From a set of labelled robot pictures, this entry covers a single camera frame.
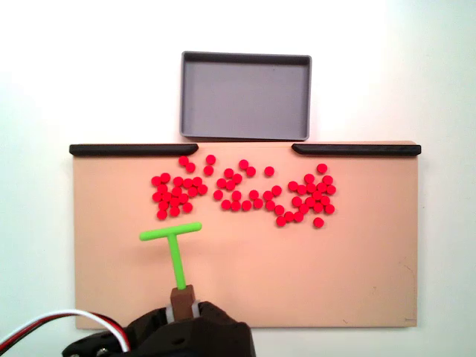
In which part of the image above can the green T tool brown handle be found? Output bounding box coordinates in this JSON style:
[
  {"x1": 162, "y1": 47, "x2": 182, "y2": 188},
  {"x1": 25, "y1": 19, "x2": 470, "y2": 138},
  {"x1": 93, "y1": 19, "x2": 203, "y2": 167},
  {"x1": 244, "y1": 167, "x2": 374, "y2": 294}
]
[{"x1": 139, "y1": 222, "x2": 204, "y2": 321}]

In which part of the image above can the grey rectangular tray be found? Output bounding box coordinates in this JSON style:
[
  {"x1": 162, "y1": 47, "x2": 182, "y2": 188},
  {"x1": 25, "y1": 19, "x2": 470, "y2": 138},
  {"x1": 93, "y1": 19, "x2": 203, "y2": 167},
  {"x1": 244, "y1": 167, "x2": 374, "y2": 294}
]
[{"x1": 179, "y1": 51, "x2": 312, "y2": 141}]

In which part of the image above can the beige flat board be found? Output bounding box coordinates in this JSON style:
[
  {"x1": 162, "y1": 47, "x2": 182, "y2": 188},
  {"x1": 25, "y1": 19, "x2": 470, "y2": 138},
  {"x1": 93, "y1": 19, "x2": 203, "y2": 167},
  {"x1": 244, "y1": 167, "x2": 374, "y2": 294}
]
[{"x1": 70, "y1": 140, "x2": 421, "y2": 330}]

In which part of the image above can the black edge rail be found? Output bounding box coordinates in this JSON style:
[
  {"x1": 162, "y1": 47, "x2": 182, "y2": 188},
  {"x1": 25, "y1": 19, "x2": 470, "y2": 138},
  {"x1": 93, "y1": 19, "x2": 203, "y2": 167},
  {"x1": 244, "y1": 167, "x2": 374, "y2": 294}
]
[
  {"x1": 68, "y1": 144, "x2": 199, "y2": 157},
  {"x1": 291, "y1": 143, "x2": 422, "y2": 157}
]

